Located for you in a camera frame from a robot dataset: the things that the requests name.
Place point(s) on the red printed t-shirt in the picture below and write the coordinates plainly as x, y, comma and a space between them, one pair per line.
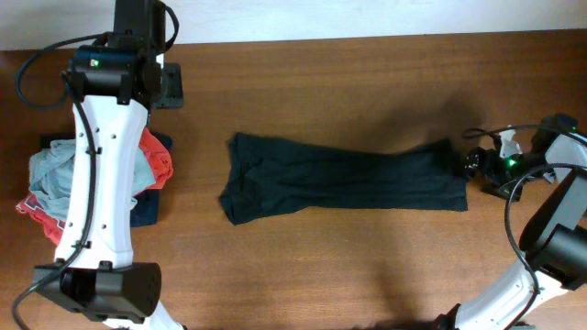
52, 228

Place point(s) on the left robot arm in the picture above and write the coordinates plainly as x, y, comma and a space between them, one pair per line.
114, 79

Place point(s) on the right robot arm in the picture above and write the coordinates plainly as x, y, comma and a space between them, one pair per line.
551, 251

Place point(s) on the black Nike t-shirt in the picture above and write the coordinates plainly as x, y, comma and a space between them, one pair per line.
275, 176

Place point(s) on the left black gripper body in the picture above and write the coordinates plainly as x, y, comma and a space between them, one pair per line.
170, 85

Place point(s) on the grey crumpled t-shirt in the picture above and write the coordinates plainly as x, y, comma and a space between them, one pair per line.
50, 177

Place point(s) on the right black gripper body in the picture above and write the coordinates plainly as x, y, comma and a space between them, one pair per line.
499, 172

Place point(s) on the navy blue folded garment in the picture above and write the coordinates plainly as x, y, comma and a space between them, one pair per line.
156, 147

